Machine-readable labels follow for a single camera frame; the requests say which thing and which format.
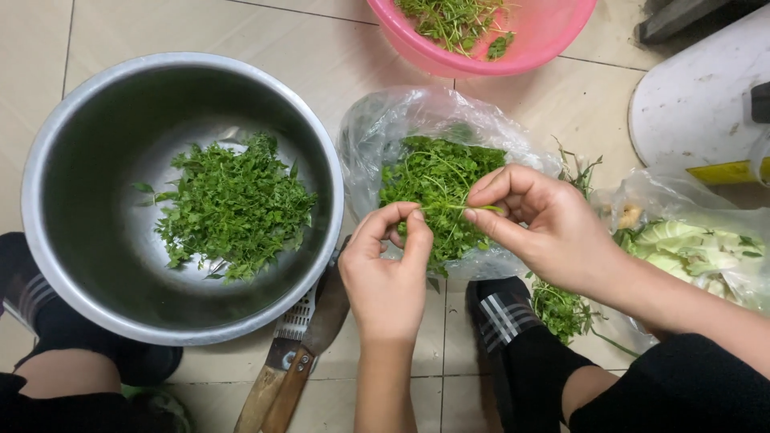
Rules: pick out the person's right hand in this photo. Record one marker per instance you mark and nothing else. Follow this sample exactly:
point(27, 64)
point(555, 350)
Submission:
point(559, 234)

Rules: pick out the person's left hand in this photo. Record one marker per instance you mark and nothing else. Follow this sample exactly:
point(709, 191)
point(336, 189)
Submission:
point(385, 288)

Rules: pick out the green herb sprig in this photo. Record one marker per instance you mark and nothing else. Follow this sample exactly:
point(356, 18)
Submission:
point(457, 208)

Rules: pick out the ginger piece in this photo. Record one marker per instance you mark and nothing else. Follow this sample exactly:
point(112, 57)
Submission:
point(630, 216)

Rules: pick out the pile of herbs on floor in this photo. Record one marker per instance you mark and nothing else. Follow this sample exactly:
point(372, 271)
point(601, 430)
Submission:
point(559, 313)

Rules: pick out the black striped slipper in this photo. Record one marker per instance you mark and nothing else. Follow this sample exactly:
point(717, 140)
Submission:
point(24, 288)
point(502, 310)

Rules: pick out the clear plastic vegetable bag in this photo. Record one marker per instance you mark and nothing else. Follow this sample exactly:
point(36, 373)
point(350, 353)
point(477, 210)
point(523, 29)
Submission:
point(661, 192)

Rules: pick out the pale green cabbage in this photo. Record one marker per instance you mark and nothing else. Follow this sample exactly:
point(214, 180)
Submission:
point(686, 249)

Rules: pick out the bunch of unpicked green herbs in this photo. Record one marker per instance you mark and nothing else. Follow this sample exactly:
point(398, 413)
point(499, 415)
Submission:
point(433, 168)

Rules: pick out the black sock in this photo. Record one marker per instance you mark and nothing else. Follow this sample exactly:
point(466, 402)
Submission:
point(90, 340)
point(535, 373)

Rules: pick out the clear plastic herb bag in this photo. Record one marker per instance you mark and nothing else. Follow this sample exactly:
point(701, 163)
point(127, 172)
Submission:
point(385, 132)

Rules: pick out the heap of picked green leaves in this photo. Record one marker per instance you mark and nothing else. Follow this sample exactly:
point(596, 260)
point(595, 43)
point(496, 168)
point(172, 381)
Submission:
point(234, 210)

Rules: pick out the white round stool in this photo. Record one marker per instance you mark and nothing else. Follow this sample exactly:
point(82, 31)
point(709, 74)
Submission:
point(692, 102)

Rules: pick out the pink plastic basin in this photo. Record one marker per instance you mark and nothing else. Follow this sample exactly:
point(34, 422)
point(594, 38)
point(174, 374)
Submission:
point(541, 36)

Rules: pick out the person's black trousers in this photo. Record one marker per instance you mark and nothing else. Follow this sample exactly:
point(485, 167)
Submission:
point(692, 391)

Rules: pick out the bunch of leftover herb stalks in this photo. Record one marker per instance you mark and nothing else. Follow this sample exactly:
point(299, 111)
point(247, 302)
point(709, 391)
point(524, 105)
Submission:
point(451, 21)

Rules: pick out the small black block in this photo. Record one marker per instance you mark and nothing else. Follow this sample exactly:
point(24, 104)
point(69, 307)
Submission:
point(761, 102)

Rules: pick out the dark grey block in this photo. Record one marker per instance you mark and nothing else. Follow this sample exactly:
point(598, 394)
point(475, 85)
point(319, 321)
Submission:
point(680, 18)

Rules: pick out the large steel bowl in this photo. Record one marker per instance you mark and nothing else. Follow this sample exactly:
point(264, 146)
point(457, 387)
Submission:
point(78, 198)

